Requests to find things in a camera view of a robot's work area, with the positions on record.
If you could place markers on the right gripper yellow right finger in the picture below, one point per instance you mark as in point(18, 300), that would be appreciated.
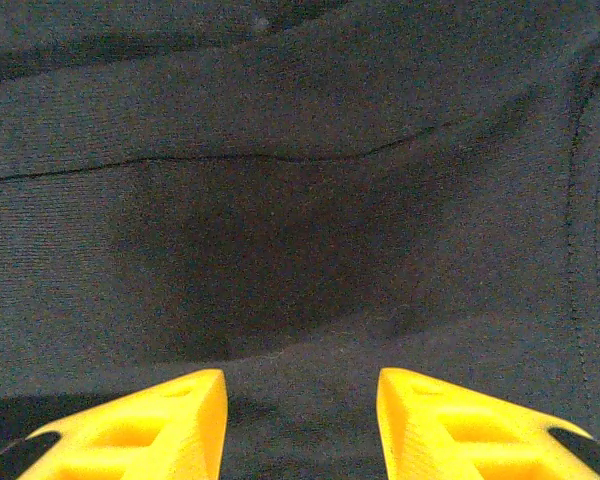
point(460, 440)

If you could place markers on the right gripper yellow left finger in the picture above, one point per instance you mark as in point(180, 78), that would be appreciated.
point(145, 440)

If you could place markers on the black t-shirt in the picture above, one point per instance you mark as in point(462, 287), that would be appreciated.
point(300, 200)

